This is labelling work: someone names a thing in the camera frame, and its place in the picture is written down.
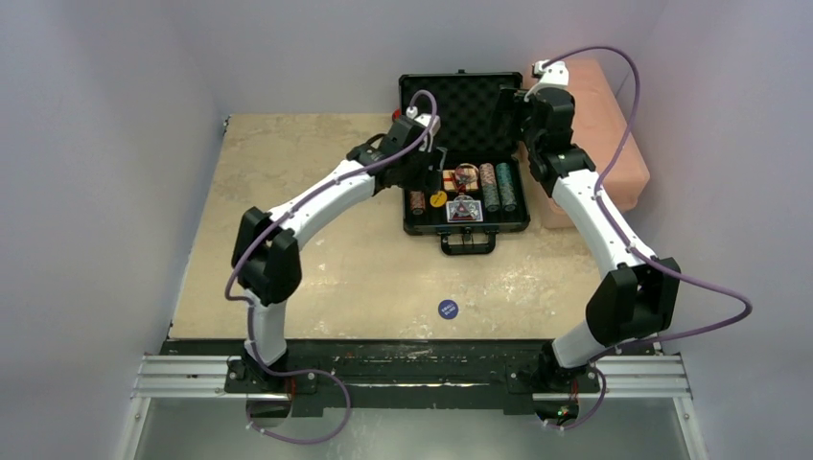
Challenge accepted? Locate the blue small blind button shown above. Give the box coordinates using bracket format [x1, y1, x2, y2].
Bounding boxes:
[437, 299, 459, 320]

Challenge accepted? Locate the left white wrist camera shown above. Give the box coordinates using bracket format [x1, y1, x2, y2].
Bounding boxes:
[405, 105, 441, 151]

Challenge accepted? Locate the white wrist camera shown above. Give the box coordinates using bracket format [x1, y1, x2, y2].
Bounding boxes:
[523, 59, 569, 102]
[405, 105, 441, 151]

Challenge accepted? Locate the clear all in triangle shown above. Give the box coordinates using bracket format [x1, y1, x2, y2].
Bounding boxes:
[448, 195, 478, 221]

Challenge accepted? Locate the pink poker chip roll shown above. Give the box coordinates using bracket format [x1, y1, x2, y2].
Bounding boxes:
[478, 163, 497, 191]

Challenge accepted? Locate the black table rail frame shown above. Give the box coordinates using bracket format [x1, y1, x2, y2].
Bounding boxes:
[133, 339, 690, 423]

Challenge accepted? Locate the black poker case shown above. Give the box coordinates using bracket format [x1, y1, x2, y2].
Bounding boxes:
[398, 70, 530, 256]

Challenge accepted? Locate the dark green chip roll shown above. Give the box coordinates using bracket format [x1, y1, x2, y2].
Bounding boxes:
[499, 186, 517, 213]

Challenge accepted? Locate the pink plastic storage box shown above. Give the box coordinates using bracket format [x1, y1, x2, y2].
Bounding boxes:
[517, 57, 650, 232]

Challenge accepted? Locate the blue card deck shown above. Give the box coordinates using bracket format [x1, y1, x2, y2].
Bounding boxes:
[446, 199, 484, 223]

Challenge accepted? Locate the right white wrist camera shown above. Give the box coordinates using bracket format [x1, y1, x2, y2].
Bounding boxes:
[523, 59, 569, 102]

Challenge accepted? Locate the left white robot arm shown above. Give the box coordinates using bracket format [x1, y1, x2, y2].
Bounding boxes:
[224, 113, 444, 392]

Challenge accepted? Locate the green poker chip roll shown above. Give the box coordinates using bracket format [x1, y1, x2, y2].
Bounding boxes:
[495, 162, 514, 189]

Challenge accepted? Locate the red black chip roll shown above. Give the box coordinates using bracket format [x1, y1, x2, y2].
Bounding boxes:
[408, 191, 426, 216]

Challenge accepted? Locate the clear round dealer button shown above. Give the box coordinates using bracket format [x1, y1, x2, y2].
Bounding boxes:
[453, 163, 479, 188]

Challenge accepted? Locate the yellow big blind button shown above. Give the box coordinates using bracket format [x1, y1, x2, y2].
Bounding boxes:
[428, 191, 448, 208]

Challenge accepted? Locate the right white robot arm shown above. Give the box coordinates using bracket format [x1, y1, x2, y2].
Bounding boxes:
[493, 86, 679, 390]

